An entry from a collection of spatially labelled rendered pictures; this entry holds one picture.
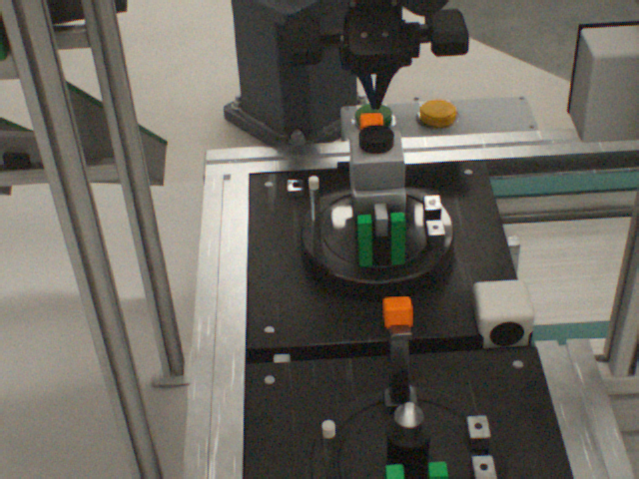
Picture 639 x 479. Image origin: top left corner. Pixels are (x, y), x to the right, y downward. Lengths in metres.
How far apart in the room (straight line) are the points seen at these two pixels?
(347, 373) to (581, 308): 0.25
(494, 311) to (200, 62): 0.72
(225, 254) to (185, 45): 0.58
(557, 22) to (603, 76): 2.62
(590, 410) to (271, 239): 0.33
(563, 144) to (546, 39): 2.14
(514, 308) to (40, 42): 0.46
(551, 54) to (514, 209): 2.12
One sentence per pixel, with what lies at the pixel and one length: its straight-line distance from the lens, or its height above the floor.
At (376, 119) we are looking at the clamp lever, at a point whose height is 1.08.
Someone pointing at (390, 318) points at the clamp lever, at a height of 1.07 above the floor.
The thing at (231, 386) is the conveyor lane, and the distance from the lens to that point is 0.81.
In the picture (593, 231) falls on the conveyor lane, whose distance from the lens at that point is 1.03.
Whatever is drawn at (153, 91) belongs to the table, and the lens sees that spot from 1.37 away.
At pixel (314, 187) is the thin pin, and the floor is 1.07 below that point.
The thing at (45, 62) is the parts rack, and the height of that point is 1.31.
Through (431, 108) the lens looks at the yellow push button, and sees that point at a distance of 1.09.
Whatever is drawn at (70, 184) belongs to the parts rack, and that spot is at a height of 1.23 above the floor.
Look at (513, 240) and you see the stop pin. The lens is 0.93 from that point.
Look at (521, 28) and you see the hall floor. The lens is 3.25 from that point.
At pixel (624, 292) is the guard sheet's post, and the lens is 0.78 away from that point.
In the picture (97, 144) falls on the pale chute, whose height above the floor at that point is 1.13.
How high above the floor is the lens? 1.57
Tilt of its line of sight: 40 degrees down
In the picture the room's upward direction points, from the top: 3 degrees counter-clockwise
